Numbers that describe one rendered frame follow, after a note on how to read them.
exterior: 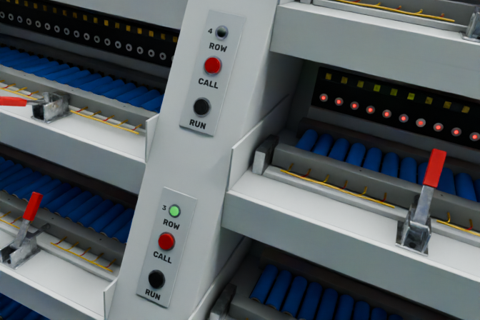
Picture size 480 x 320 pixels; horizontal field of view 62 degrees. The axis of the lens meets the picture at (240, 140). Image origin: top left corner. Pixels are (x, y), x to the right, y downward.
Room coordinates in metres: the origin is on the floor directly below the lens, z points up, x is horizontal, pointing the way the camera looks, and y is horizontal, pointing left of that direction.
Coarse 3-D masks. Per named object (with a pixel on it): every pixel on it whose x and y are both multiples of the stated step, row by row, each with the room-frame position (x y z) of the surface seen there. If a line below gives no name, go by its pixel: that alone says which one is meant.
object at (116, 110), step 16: (0, 80) 0.55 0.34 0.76; (16, 80) 0.54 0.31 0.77; (32, 80) 0.53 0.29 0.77; (48, 80) 0.54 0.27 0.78; (80, 96) 0.51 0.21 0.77; (96, 96) 0.51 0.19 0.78; (96, 112) 0.50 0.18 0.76; (112, 112) 0.50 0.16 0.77; (128, 112) 0.49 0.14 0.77; (144, 112) 0.49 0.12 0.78; (144, 128) 0.48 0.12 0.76
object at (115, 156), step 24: (0, 24) 0.71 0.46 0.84; (72, 48) 0.67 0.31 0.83; (96, 48) 0.65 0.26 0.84; (168, 72) 0.61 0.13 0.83; (24, 96) 0.54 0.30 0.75; (0, 120) 0.49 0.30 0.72; (24, 120) 0.48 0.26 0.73; (72, 120) 0.49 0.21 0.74; (24, 144) 0.49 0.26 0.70; (48, 144) 0.47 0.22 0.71; (72, 144) 0.46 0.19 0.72; (96, 144) 0.45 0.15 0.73; (120, 144) 0.45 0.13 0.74; (144, 144) 0.46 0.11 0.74; (72, 168) 0.47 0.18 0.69; (96, 168) 0.46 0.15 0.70; (120, 168) 0.44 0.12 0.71; (144, 168) 0.43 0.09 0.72
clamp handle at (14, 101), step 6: (0, 96) 0.42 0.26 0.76; (6, 96) 0.44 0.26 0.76; (48, 96) 0.48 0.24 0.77; (0, 102) 0.42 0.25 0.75; (6, 102) 0.42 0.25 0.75; (12, 102) 0.43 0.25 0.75; (18, 102) 0.44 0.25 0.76; (24, 102) 0.45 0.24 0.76; (30, 102) 0.45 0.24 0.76; (36, 102) 0.46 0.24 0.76; (42, 102) 0.47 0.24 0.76; (48, 102) 0.48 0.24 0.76
